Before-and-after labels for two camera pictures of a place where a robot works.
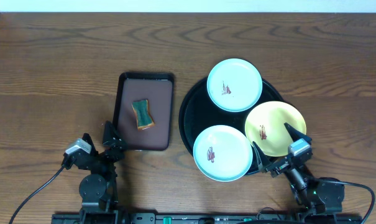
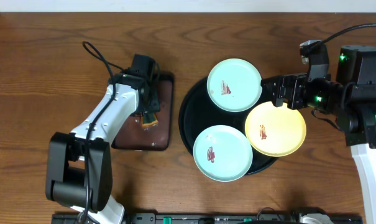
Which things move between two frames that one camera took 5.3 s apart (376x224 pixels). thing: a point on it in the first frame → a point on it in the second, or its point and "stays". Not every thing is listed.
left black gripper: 98,154 → 153,101
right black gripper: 263,163 → 298,81
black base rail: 153,218 stays
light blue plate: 223,152 stays
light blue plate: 235,84 stays
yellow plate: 265,126 stays
